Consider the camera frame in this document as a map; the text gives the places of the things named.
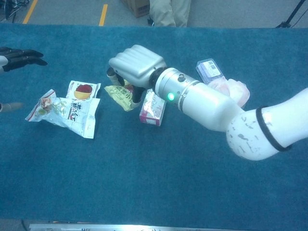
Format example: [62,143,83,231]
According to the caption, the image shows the black cable bundle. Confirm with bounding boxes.
[0,0,29,21]

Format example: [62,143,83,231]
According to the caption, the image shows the black tripod stand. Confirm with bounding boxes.
[276,0,308,28]

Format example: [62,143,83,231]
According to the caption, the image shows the floral cardboard box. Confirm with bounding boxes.
[139,88,167,127]

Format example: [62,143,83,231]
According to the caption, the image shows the clear plastic box purple contents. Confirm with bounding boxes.
[195,58,223,85]

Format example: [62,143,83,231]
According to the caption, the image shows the teal table cloth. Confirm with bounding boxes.
[0,23,308,231]

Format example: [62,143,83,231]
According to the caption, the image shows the person in beige trousers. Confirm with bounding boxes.
[148,0,192,27]

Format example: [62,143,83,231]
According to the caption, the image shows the yellow-green snack packet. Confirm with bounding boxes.
[104,83,138,112]

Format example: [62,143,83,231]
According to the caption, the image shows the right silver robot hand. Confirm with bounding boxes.
[106,44,168,103]

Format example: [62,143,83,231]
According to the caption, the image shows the small white snack packet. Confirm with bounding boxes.
[65,80,102,100]

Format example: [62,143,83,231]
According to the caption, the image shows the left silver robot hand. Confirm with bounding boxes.
[0,47,48,114]

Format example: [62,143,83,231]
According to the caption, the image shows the aluminium frame rail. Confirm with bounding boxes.
[28,222,241,231]

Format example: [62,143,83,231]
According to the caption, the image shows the large white snack bag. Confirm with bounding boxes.
[25,89,101,140]

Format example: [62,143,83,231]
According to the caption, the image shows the pink mesh bath sponge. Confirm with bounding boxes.
[208,78,250,109]

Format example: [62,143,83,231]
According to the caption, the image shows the brown cardboard box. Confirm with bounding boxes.
[120,0,150,18]

